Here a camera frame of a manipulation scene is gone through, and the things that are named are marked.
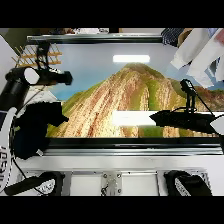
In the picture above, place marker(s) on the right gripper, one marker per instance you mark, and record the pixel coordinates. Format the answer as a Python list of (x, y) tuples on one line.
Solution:
[(186, 120)]

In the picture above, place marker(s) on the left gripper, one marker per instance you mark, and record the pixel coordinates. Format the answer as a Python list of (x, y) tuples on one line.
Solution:
[(60, 78)]

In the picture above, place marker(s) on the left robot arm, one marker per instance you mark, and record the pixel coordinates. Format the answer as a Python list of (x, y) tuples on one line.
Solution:
[(13, 90)]

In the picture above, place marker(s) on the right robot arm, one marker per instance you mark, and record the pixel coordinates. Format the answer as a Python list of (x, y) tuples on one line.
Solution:
[(186, 185)]

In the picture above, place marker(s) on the white long-sleeved shirt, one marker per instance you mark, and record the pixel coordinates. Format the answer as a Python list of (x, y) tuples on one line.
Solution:
[(191, 46), (208, 63)]

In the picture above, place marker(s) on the white garment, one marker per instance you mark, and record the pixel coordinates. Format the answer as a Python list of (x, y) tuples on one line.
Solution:
[(45, 96)]

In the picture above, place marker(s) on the black garment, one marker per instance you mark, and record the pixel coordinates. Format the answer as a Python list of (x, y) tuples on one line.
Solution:
[(36, 126)]

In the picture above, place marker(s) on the dark striped garment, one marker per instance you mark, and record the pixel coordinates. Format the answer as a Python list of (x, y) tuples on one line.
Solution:
[(171, 36)]

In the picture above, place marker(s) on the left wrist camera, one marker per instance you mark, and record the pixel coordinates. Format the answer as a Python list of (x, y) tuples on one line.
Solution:
[(42, 53)]

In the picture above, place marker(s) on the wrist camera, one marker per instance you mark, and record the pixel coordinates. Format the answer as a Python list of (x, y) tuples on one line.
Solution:
[(187, 87), (42, 53)]

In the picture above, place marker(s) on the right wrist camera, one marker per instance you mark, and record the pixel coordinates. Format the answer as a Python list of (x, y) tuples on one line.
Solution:
[(187, 87)]

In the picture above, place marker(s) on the silver frame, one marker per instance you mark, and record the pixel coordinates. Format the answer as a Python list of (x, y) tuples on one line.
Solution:
[(133, 156)]

